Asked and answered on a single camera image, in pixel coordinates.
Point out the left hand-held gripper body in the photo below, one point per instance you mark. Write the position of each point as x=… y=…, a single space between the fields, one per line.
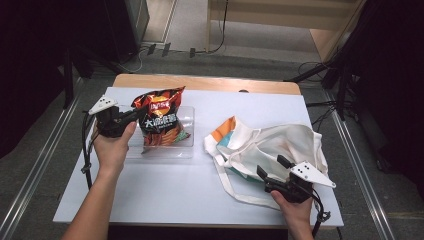
x=108 y=121

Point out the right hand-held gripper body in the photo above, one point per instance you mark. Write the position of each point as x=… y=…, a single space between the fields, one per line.
x=295 y=188

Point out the white canvas tote bag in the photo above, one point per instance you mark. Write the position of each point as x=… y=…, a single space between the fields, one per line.
x=286 y=143

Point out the orange potato chips bag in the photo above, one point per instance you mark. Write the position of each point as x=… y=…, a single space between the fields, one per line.
x=161 y=123

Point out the clear plastic container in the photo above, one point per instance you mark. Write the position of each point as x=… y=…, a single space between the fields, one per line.
x=186 y=146

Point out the person's right hand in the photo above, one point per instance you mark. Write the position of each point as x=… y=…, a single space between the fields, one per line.
x=295 y=213

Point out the person's left hand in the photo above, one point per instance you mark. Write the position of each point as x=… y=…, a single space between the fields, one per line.
x=111 y=150

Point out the black metal stand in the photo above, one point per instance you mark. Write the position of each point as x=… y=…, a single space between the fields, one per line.
x=68 y=80
x=341 y=93

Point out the wooden table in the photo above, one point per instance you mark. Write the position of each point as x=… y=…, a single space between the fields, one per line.
x=206 y=82

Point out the white table board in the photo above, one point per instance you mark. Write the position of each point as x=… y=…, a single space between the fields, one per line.
x=173 y=190

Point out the black cabinet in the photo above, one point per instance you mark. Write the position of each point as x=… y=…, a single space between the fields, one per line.
x=128 y=26

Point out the dark curtain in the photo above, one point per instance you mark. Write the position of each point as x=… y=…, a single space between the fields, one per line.
x=30 y=66
x=393 y=83

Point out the light wooden desk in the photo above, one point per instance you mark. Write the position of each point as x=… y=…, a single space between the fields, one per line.
x=266 y=13

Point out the aluminium floor rail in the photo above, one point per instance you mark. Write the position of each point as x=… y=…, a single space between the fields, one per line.
x=350 y=143
x=40 y=160

